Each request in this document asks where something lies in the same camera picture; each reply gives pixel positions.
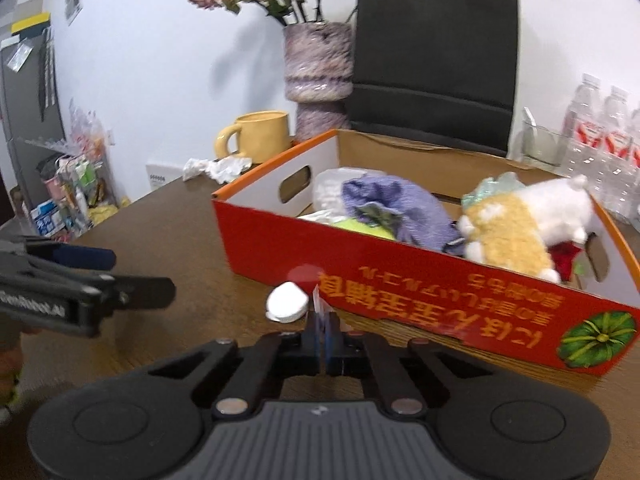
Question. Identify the yellow and white plush toy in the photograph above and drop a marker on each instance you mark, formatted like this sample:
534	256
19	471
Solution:
515	230

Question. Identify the green tissue pack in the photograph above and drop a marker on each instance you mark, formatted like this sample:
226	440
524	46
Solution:
360	227

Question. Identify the purple textured vase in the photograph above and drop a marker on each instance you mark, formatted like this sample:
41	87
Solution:
317	70

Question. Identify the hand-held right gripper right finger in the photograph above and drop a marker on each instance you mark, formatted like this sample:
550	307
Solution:
340	355

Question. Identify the white wall outlet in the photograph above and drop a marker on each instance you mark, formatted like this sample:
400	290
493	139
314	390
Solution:
159	176

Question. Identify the clear rack of small goods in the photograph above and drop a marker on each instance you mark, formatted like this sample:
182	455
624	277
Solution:
75	185

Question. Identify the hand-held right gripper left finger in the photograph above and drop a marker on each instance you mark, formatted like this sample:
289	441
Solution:
312	350

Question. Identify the white bottle cap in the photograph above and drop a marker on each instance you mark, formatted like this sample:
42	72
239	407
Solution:
286	302

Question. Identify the dark grey pegboard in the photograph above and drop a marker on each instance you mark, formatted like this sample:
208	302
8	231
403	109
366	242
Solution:
25	110

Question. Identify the yellow mug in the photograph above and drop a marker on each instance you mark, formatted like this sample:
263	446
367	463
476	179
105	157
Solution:
262	135

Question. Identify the pale green plastic bag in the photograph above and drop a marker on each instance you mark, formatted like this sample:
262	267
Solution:
492	185

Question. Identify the small grey sachet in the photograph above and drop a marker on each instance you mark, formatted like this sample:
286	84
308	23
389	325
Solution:
322	310

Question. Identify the black paper bag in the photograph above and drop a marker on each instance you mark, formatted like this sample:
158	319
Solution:
435	60

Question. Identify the clear water bottle red label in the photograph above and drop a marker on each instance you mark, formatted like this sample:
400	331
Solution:
635	160
615	150
580	135

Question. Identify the red cardboard box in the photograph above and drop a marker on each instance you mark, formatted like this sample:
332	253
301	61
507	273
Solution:
260	240

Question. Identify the red bow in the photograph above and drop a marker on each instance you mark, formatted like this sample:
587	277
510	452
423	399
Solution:
562	260

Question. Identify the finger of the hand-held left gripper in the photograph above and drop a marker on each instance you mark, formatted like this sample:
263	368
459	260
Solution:
85	257
140	292

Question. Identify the clear glass cup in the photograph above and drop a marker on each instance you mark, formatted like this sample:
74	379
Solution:
542	145

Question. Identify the crumpled white tissue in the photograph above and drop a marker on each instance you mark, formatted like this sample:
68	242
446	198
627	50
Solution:
220	167

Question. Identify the white plastic container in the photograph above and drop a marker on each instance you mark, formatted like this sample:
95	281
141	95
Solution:
325	190

